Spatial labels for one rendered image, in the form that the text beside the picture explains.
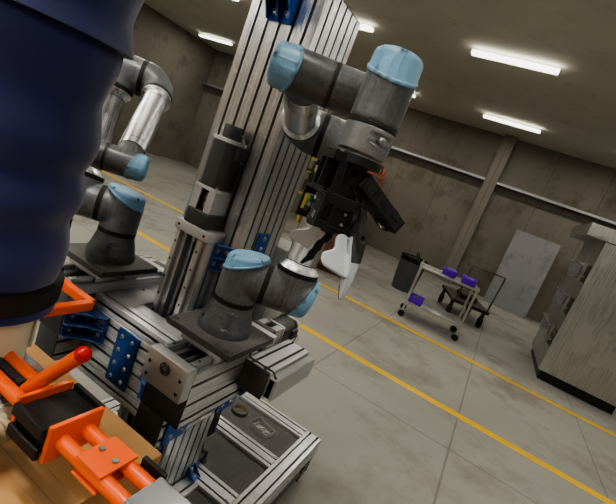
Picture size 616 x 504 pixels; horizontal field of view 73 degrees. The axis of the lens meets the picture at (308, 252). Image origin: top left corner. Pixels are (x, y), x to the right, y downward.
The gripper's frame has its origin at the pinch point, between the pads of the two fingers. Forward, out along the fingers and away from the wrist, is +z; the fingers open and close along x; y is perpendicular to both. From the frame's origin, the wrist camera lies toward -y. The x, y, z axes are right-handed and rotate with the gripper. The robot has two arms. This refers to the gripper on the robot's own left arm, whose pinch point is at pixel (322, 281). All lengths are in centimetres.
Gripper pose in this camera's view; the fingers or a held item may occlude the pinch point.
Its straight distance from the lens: 67.2
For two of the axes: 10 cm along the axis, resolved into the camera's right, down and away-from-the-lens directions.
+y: -8.5, -2.4, -4.7
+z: -3.6, 9.1, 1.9
